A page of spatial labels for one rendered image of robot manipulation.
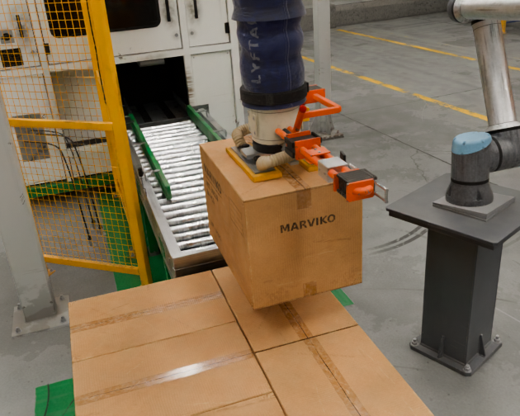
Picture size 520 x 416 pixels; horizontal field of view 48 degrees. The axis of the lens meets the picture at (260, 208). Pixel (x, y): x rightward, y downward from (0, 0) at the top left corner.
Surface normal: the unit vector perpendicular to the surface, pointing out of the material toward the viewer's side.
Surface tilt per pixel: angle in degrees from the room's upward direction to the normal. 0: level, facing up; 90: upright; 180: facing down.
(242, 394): 0
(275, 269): 90
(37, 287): 90
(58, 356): 0
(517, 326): 0
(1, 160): 91
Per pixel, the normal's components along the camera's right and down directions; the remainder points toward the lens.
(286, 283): 0.32, 0.38
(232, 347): -0.07, -0.90
